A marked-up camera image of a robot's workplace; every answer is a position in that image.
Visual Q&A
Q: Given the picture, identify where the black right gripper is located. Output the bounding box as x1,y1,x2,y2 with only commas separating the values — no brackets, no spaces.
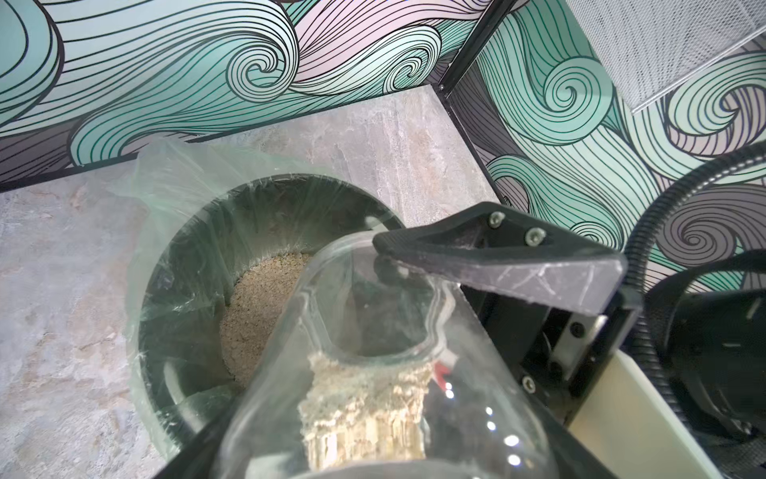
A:
372,202,642,425

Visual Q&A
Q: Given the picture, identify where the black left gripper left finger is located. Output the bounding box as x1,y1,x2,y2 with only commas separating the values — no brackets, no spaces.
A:
154,398,243,479

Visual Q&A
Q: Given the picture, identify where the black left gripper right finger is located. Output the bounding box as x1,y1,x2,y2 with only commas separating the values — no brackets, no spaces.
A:
538,412,616,479

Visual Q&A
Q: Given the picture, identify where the green-lidded oatmeal jar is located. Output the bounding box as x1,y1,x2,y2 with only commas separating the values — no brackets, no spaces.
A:
211,233,563,478

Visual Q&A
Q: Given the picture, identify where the black bin with green liner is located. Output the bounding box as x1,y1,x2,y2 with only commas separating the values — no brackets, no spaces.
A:
107,137,408,462

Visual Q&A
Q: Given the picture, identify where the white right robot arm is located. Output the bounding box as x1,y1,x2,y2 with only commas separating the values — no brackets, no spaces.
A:
373,143,765,478

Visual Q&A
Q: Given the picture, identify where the oatmeal pile in bin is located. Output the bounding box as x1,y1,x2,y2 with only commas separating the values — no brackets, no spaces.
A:
219,253,311,388

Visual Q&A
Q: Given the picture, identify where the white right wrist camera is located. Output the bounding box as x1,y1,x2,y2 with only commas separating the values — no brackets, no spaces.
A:
568,351,722,479

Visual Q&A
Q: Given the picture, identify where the black corner frame post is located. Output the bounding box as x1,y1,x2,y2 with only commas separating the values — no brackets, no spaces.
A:
434,0,527,98

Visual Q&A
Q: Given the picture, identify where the clear acrylic wall holder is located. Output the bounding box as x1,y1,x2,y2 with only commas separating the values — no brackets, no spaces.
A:
567,0,765,112

